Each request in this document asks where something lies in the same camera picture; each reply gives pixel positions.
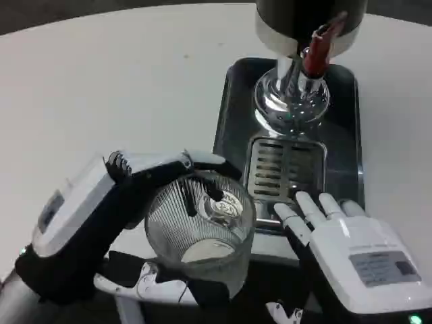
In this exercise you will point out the drink dispenser with chrome base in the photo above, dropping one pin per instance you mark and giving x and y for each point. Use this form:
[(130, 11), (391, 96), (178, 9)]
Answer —
[(290, 98)]

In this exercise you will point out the slotted steel drip grid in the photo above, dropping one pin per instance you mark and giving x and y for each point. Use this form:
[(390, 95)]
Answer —
[(273, 168)]

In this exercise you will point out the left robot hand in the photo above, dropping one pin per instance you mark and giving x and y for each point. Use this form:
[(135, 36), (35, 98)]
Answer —
[(84, 236)]

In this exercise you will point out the clear ribbed glass cup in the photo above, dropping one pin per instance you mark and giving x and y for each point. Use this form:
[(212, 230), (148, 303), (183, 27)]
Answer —
[(202, 233)]

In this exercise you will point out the white counter support leg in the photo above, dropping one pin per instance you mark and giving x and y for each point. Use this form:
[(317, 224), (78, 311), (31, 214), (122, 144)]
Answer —
[(128, 310)]

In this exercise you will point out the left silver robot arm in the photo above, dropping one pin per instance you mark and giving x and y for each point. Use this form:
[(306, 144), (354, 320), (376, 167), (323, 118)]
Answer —
[(13, 300)]

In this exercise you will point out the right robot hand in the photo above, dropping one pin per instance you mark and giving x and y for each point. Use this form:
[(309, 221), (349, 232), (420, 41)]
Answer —
[(357, 243)]

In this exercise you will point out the steel drip tray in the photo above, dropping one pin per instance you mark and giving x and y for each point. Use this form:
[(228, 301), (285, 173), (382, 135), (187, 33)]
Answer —
[(341, 135)]

